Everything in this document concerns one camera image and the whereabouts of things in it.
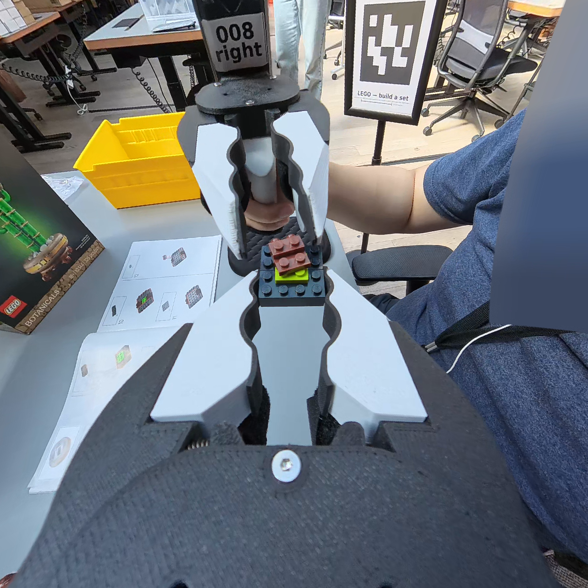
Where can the cardboard box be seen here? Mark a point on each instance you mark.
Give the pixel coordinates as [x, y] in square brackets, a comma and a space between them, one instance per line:
[34, 5]

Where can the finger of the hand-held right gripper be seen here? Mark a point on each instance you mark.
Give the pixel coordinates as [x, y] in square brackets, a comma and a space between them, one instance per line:
[213, 174]
[312, 170]

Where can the brown toy brick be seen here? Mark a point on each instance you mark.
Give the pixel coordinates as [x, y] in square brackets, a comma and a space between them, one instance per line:
[289, 257]

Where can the grey desk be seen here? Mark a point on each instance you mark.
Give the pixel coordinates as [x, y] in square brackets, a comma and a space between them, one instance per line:
[119, 225]

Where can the sign stand with marker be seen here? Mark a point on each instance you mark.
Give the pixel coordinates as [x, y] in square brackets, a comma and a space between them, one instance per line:
[390, 46]

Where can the person's right hand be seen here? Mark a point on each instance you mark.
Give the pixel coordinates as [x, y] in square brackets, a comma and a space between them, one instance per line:
[266, 216]

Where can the grey table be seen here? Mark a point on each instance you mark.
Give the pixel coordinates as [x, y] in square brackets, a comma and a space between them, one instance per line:
[115, 39]

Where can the black toy brick plate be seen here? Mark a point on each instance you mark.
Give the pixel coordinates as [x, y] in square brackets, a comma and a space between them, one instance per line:
[294, 296]

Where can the black quilted pad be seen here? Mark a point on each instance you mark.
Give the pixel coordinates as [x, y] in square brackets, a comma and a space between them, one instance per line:
[256, 239]

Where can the person's blue shirt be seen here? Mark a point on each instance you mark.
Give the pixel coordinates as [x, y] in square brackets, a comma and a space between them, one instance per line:
[505, 413]

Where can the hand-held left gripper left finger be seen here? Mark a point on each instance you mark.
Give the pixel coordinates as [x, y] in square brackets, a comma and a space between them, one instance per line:
[206, 358]

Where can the person's right forearm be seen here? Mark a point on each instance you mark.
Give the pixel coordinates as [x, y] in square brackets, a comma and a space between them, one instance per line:
[376, 197]

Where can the grey mesh office chair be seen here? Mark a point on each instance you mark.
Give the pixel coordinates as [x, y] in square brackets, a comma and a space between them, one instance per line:
[477, 32]

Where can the stack of white boxes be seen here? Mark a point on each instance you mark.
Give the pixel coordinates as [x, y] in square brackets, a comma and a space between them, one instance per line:
[10, 20]

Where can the lime green toy brick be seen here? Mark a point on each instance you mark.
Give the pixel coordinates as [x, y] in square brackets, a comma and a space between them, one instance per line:
[298, 277]

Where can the yellow plastic bin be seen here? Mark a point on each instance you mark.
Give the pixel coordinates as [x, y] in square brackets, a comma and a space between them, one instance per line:
[138, 183]

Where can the wood-edged table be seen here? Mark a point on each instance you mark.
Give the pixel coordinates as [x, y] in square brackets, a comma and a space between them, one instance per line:
[27, 41]

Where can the clear plastic bag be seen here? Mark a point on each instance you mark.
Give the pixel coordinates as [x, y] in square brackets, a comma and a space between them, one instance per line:
[62, 186]

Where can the clear plastic bin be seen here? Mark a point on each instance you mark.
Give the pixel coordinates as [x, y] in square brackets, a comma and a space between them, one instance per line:
[165, 9]

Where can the black toy set box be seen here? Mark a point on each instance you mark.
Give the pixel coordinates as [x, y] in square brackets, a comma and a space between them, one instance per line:
[46, 275]

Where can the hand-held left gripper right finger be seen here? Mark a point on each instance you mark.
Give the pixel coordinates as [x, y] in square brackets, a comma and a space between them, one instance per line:
[372, 367]

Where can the black chair armrest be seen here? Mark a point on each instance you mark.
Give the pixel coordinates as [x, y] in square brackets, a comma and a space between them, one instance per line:
[399, 264]

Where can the white instruction booklet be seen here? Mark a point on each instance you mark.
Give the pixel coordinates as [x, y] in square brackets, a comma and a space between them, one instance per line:
[174, 275]

